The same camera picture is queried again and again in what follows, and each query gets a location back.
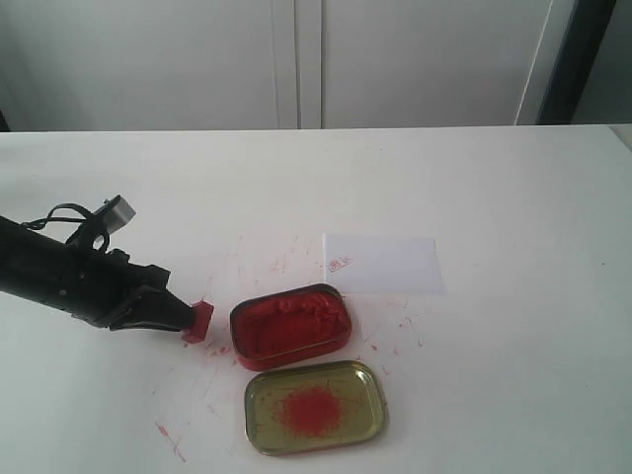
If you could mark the red ink tin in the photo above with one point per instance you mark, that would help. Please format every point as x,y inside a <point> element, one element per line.
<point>286,327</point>

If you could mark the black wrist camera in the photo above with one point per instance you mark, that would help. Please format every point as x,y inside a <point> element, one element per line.
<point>114,214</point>

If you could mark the red stamp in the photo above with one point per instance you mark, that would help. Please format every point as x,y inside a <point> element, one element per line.
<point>197,321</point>

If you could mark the white cabinet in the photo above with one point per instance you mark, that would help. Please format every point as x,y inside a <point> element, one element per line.
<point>134,65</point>

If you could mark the dark vertical post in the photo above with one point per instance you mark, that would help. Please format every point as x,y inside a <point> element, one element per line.
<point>581,42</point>

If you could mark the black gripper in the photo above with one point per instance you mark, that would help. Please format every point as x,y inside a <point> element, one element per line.
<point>106,290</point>

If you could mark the gold tin lid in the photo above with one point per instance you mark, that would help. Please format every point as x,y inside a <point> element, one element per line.
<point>313,407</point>

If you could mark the white paper sheet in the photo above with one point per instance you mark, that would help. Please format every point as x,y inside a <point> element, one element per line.
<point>365,264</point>

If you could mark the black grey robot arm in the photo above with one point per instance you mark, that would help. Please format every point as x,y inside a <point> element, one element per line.
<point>28,263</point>

